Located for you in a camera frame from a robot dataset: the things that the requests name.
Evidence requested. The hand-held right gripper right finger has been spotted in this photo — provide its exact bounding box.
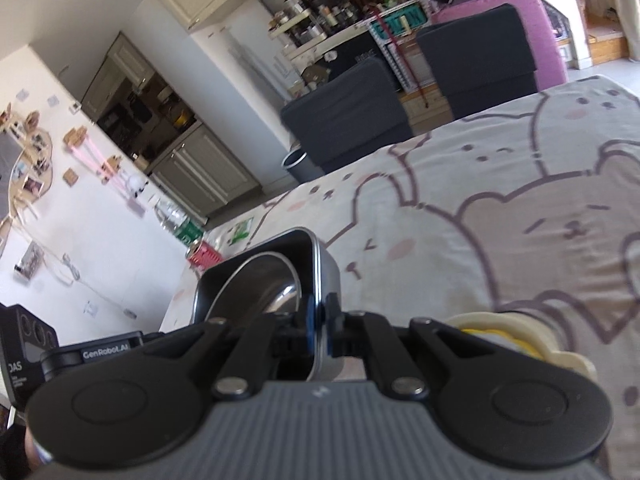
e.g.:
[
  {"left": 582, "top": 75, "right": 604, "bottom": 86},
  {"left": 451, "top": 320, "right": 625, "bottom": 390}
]
[{"left": 322, "top": 292, "right": 493, "bottom": 401}]

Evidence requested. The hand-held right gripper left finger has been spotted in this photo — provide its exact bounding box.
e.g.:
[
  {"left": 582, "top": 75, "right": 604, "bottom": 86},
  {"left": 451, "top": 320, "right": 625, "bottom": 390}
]
[{"left": 145, "top": 296, "right": 317, "bottom": 401}]

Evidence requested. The large steel rectangular tray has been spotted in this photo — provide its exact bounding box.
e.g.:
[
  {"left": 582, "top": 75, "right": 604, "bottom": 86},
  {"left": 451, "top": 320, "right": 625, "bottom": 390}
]
[{"left": 192, "top": 227, "right": 343, "bottom": 383}]

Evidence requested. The round steel bowl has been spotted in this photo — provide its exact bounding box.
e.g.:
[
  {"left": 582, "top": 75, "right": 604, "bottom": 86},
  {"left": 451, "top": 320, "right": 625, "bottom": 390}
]
[{"left": 205, "top": 251, "right": 303, "bottom": 331}]

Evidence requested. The yellow rimmed lemon print bowl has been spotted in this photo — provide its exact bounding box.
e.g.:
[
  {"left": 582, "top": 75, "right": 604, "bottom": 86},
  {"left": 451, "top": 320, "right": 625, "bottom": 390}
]
[{"left": 460, "top": 327, "right": 543, "bottom": 358}]

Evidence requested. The cream bowl with handles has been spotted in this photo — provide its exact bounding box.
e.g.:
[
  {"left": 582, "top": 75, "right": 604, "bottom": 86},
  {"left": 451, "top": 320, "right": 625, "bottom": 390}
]
[{"left": 445, "top": 310, "right": 598, "bottom": 386}]

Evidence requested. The green snack packet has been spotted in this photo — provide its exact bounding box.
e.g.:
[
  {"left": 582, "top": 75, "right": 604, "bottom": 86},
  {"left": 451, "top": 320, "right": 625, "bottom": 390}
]
[{"left": 226, "top": 217, "right": 256, "bottom": 247}]

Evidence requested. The red drink can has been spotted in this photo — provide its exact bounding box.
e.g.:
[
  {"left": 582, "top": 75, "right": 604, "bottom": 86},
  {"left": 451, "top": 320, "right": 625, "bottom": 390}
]
[{"left": 186, "top": 240, "right": 224, "bottom": 273}]

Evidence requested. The grey trash can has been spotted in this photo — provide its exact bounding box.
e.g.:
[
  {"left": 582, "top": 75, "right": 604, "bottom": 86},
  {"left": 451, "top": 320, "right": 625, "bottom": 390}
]
[{"left": 281, "top": 149, "right": 326, "bottom": 184}]

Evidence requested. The clear plastic water bottle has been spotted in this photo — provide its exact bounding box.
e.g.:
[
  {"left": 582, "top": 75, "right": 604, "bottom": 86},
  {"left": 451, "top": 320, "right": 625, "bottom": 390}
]
[{"left": 154, "top": 199, "right": 205, "bottom": 246}]

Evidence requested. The bear print tablecloth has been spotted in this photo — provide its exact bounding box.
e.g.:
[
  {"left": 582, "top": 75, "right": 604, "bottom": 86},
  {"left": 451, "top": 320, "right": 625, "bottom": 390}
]
[{"left": 160, "top": 75, "right": 640, "bottom": 480}]

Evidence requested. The grey kitchen base cabinet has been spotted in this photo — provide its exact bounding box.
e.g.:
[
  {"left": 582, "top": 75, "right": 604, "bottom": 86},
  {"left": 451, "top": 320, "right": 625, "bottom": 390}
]
[{"left": 149, "top": 122, "right": 262, "bottom": 217}]

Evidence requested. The white plush toy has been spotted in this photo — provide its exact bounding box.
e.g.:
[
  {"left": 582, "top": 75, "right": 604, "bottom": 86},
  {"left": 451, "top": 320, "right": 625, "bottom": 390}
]
[{"left": 122, "top": 172, "right": 148, "bottom": 198}]

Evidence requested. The dark grey chair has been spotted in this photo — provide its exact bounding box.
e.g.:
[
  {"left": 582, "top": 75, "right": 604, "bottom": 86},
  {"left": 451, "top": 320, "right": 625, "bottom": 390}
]
[
  {"left": 416, "top": 2, "right": 540, "bottom": 120},
  {"left": 280, "top": 56, "right": 415, "bottom": 173}
]

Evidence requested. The white storage cart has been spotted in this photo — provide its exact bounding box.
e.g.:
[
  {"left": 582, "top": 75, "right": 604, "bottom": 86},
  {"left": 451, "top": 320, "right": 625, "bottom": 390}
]
[{"left": 267, "top": 7, "right": 331, "bottom": 48}]

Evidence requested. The teal printed box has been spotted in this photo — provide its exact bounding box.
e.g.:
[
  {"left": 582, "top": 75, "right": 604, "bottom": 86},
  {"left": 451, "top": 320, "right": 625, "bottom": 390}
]
[{"left": 370, "top": 2, "right": 431, "bottom": 41}]

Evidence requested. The black cosmetics rack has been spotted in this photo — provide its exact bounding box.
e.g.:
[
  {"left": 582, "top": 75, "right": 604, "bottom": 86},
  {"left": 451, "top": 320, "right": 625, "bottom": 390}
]
[{"left": 300, "top": 0, "right": 371, "bottom": 26}]

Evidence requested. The staircase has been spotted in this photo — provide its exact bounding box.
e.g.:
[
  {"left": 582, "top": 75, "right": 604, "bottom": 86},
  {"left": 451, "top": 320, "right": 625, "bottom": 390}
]
[{"left": 545, "top": 0, "right": 631, "bottom": 68}]

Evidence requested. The white curtain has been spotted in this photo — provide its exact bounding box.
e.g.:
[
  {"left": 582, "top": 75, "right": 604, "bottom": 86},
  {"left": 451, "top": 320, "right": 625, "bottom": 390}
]
[{"left": 607, "top": 0, "right": 640, "bottom": 61}]

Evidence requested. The white charger cable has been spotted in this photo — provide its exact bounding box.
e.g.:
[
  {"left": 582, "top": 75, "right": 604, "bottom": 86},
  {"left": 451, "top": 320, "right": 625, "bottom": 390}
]
[{"left": 50, "top": 252, "right": 136, "bottom": 318}]

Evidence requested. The wall photo board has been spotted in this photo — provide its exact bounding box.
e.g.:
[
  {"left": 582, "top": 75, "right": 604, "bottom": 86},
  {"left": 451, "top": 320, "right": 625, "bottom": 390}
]
[{"left": 0, "top": 105, "right": 53, "bottom": 261}]

